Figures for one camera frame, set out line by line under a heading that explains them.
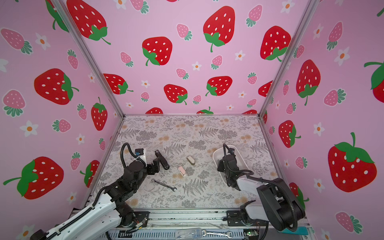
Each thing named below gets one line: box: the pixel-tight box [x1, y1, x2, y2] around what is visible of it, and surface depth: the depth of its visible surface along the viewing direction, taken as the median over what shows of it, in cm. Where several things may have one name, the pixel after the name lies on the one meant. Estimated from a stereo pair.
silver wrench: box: [201, 229, 233, 239], surface depth 71 cm
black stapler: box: [154, 149, 170, 170], surface depth 94 cm
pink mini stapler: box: [178, 166, 187, 177], surface depth 90 cm
